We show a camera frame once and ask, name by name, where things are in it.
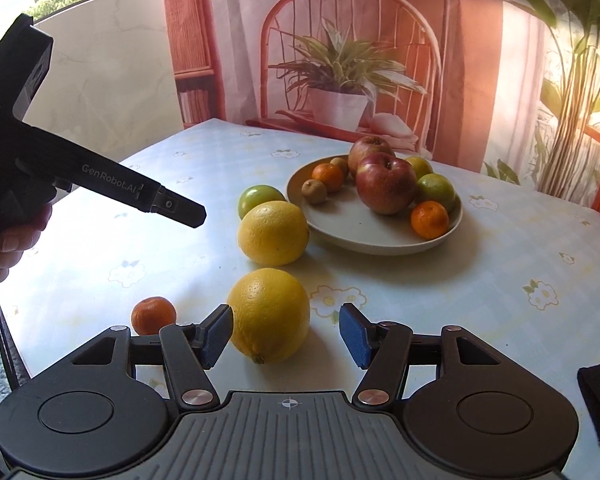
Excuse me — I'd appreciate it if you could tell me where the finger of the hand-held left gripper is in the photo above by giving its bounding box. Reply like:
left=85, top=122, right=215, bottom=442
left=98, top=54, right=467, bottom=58
left=150, top=182, right=208, bottom=228

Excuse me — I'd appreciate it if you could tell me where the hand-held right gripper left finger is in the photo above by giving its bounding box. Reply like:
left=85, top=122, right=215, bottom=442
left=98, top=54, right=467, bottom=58
left=32, top=304, right=233, bottom=411

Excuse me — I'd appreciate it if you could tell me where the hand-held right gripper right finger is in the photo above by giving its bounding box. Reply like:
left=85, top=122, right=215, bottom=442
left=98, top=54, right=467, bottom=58
left=339, top=303, right=541, bottom=407

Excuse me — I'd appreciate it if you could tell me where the large yellow lemon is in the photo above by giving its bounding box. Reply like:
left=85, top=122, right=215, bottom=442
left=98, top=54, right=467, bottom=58
left=237, top=200, right=311, bottom=267
left=226, top=267, right=311, bottom=365

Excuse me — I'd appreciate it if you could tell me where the cream round plate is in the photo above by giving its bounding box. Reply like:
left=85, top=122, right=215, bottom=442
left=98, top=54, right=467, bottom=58
left=285, top=157, right=464, bottom=256

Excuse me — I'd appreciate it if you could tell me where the orange tangerine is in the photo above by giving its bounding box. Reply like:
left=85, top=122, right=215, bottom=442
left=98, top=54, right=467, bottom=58
left=131, top=296, right=177, bottom=337
left=311, top=163, right=344, bottom=194
left=410, top=200, right=450, bottom=239

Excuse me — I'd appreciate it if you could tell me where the red apple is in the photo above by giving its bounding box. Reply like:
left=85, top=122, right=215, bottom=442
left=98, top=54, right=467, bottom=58
left=356, top=154, right=417, bottom=216

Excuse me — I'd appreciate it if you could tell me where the green citrus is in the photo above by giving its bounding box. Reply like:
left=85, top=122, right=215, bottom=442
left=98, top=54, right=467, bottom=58
left=414, top=173, right=457, bottom=212
left=238, top=185, right=287, bottom=220

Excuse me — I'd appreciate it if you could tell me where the yellow-green citrus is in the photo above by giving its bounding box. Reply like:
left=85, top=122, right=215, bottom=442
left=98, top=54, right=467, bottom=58
left=405, top=156, right=434, bottom=181

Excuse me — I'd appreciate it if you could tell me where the brown russet apple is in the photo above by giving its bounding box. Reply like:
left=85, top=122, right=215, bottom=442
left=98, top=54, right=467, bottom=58
left=348, top=135, right=397, bottom=177

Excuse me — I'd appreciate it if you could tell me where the person's left hand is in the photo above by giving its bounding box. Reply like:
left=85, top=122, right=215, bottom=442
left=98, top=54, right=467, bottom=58
left=0, top=166, right=53, bottom=283

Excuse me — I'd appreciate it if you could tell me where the printed backdrop cloth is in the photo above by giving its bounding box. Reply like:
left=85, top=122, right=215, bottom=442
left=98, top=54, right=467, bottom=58
left=161, top=0, right=600, bottom=221

